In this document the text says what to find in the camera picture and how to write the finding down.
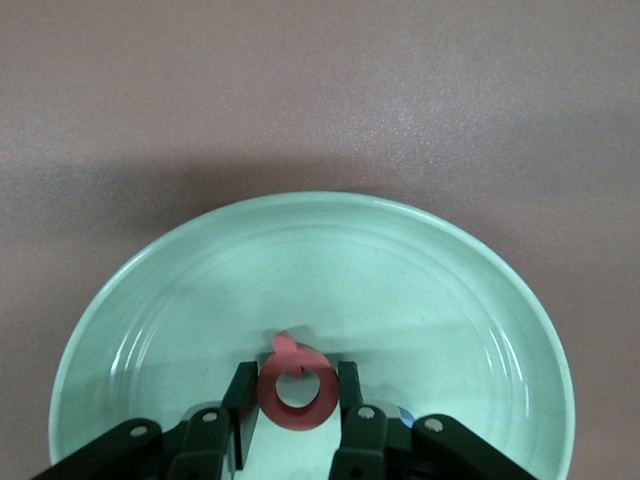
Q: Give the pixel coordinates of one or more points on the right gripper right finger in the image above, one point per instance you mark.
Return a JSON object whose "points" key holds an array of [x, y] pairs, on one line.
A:
{"points": [[370, 445]]}

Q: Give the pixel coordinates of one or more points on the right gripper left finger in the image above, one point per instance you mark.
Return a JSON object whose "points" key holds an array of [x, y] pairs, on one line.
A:
{"points": [[200, 445]]}

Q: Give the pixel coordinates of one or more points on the pink capital letter Q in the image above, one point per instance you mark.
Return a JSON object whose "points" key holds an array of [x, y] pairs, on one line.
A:
{"points": [[300, 420]]}

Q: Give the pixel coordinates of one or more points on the green plate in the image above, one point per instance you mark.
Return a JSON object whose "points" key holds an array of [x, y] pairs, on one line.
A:
{"points": [[350, 280]]}

